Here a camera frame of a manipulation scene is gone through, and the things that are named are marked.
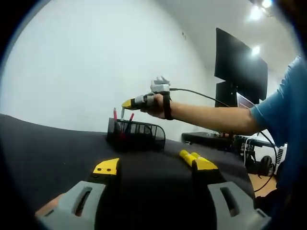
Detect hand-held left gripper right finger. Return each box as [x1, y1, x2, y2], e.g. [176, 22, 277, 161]
[191, 159, 272, 230]

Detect large black wall screen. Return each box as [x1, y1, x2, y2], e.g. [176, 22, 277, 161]
[213, 27, 269, 102]

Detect person's right hand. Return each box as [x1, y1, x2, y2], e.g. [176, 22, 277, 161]
[140, 93, 169, 119]

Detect person in blue shirt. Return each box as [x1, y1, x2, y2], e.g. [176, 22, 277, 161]
[248, 55, 307, 194]

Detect black wrist strap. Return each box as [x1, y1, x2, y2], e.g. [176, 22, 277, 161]
[162, 93, 174, 121]

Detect red capped black marker pen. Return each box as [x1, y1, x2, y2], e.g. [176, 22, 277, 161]
[123, 113, 135, 135]

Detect person's left hand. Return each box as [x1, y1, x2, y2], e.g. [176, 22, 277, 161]
[35, 193, 66, 218]

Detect small black monitor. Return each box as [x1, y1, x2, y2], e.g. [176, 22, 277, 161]
[214, 80, 237, 108]

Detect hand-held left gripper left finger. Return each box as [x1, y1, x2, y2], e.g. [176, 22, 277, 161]
[35, 157, 121, 230]

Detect black headphones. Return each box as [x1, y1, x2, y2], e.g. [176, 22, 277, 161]
[260, 155, 273, 176]

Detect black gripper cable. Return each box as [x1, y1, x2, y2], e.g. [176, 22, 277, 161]
[168, 88, 279, 193]

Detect black mesh holder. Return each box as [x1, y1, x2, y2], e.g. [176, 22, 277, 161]
[106, 117, 167, 152]

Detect white ribbed appliance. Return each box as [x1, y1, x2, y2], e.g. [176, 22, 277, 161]
[275, 143, 288, 169]

